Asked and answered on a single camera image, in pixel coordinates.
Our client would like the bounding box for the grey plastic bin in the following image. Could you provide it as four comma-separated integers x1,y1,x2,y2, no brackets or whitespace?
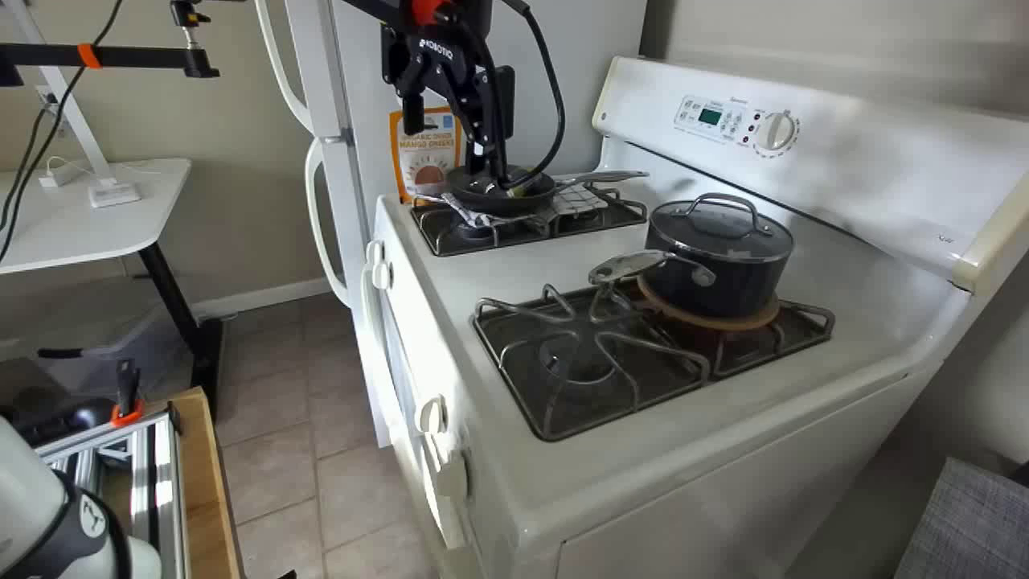
0,304,201,407

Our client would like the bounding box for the white table with black leg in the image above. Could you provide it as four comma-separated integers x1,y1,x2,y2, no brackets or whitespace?
0,155,227,421

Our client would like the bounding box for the white stand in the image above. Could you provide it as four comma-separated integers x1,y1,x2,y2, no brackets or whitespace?
28,61,140,214

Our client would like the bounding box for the white gas stove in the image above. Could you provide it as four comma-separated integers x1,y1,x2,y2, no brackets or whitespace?
364,54,1029,579

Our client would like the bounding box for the thin black cable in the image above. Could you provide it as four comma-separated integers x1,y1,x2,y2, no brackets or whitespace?
0,0,128,260

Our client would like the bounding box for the white stove knob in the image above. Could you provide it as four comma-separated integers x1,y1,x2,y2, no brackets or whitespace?
364,237,394,295
415,393,454,438

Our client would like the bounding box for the wooden cart with aluminium rails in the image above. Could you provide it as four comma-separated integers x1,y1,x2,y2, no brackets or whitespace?
28,384,248,579

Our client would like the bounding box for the black burner grate with tray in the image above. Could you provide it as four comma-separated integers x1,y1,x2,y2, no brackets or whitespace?
469,280,838,444
408,182,653,260

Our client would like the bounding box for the grey checked fabric bin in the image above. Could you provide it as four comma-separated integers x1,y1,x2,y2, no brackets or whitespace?
893,455,1029,579

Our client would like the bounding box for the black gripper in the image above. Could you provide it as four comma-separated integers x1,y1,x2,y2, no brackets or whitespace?
379,0,518,183

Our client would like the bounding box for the round cork trivet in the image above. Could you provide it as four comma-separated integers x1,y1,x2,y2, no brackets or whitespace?
638,273,783,336

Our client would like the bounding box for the white checkered dish towel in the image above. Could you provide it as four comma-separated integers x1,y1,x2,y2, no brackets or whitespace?
427,182,625,233

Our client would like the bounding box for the black bar with orange clip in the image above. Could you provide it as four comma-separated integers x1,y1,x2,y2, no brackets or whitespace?
0,43,221,89

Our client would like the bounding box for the orange and black clamp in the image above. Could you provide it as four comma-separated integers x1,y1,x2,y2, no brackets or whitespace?
109,357,151,432

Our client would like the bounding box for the orange food packet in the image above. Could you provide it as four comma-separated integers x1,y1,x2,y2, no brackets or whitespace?
385,102,469,211

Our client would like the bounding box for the white refrigerator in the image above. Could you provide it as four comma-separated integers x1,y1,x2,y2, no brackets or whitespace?
252,0,653,455

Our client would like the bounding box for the white oven dial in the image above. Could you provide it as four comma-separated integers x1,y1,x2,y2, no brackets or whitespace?
751,108,804,159

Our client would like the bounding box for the black pot with lid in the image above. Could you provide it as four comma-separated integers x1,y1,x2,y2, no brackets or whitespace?
586,190,798,321

